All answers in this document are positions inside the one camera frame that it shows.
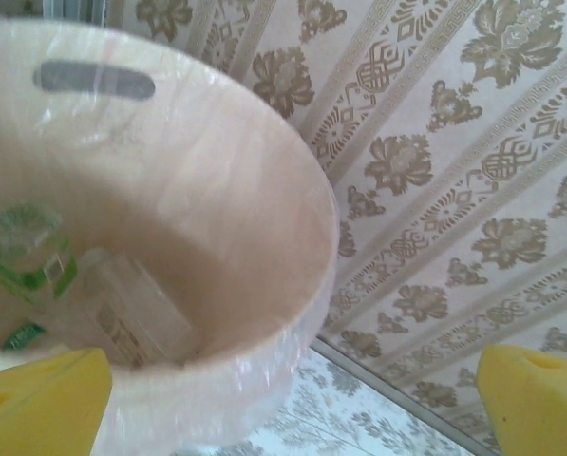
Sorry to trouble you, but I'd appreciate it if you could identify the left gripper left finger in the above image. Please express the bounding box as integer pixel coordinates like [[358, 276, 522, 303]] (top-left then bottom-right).
[[0, 346, 113, 456]]

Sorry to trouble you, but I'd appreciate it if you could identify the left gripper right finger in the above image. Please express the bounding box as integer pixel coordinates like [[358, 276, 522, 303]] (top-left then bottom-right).
[[475, 344, 567, 456]]

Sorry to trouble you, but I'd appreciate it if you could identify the green label clear bottle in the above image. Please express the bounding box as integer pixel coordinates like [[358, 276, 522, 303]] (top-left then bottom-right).
[[0, 202, 81, 305]]

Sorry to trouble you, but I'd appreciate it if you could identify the square bottle white label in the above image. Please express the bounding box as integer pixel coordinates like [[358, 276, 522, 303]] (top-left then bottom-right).
[[81, 249, 203, 370]]

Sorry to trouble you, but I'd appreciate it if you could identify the clear plastic bin liner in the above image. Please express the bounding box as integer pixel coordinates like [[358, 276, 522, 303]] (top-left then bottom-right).
[[0, 13, 346, 456]]

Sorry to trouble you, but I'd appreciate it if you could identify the white plastic waste bin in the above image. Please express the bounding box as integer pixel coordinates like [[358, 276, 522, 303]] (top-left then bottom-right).
[[0, 13, 337, 456]]

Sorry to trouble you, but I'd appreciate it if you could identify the floral patterned table cover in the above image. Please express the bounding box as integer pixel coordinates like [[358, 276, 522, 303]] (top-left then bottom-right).
[[216, 341, 498, 456]]

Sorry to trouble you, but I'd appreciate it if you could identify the aluminium table edge rail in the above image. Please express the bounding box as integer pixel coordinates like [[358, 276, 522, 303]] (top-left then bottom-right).
[[309, 337, 496, 456]]

